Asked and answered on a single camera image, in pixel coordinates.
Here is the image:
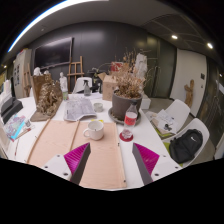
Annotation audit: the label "clear spray bottle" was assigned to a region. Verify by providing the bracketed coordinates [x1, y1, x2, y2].
[83, 79, 92, 97]

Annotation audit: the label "beige table mat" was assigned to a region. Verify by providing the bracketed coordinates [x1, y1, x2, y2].
[26, 119, 128, 190]

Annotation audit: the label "white plastic chair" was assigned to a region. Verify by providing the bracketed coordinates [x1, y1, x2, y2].
[164, 117, 210, 169]
[163, 98, 191, 133]
[72, 77, 93, 94]

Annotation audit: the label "black box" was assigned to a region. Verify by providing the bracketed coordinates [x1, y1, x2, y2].
[0, 96, 24, 125]

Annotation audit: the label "black wall screen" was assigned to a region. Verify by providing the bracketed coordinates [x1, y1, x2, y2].
[33, 36, 74, 70]

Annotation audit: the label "small white tape roll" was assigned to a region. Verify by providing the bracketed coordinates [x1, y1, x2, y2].
[93, 102, 105, 113]

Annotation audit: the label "folded newspaper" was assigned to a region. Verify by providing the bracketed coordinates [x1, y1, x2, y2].
[63, 96, 98, 122]

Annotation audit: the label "loose papers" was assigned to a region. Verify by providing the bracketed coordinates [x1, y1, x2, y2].
[149, 109, 179, 135]

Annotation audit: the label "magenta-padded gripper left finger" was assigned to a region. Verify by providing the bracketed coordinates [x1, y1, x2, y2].
[42, 142, 92, 185]

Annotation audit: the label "clear red-labelled drink bottle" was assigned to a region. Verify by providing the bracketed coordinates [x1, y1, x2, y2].
[120, 102, 139, 141]

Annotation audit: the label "colourful books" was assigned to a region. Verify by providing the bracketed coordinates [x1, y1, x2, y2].
[3, 114, 31, 143]

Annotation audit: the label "white plinth block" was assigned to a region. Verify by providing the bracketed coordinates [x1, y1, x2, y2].
[140, 94, 152, 110]

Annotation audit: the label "white cabinet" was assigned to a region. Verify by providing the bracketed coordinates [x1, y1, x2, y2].
[12, 49, 33, 99]

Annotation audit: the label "flat round red coaster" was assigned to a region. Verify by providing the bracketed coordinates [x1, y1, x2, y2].
[118, 132, 134, 143]

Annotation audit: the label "white plaster figurine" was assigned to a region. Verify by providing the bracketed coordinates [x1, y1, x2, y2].
[59, 72, 69, 93]

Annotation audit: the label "wooden figure statue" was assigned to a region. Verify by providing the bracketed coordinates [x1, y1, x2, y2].
[184, 79, 195, 108]

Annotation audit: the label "black backpack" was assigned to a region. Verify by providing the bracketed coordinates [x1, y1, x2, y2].
[168, 128, 204, 164]

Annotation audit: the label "grey plant saucer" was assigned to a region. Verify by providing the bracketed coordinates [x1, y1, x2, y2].
[107, 107, 142, 126]

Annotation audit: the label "cardboard box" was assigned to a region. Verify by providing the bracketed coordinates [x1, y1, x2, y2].
[101, 73, 118, 102]

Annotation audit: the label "wooden easel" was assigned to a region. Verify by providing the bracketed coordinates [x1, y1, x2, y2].
[66, 55, 85, 94]

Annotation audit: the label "tall white plaster statue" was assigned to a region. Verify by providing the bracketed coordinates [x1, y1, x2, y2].
[134, 53, 148, 79]

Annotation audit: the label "dried plant in grey pot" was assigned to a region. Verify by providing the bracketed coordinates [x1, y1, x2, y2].
[111, 49, 151, 122]

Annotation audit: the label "white ceramic mug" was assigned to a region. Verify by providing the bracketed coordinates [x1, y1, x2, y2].
[82, 120, 105, 141]

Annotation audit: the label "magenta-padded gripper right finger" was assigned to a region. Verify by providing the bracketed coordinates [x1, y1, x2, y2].
[132, 142, 183, 186]

